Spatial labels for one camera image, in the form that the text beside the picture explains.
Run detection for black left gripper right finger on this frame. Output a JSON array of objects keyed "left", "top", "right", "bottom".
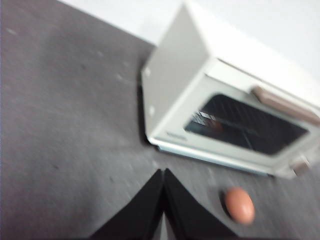
[{"left": 163, "top": 168, "right": 238, "bottom": 240}]

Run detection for brown egg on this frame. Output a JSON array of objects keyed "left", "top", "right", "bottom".
[{"left": 223, "top": 187, "right": 256, "bottom": 225}]

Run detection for cream oven knob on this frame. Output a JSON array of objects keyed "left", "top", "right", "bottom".
[{"left": 291, "top": 155, "right": 312, "bottom": 179}]

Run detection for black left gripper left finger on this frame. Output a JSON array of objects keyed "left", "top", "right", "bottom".
[{"left": 88, "top": 169, "right": 165, "bottom": 240}]

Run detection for oven door with beige handle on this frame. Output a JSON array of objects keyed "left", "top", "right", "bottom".
[{"left": 148, "top": 72, "right": 320, "bottom": 176}]

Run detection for cream Toshiba toaster oven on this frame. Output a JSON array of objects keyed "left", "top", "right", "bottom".
[{"left": 139, "top": 1, "right": 320, "bottom": 180}]

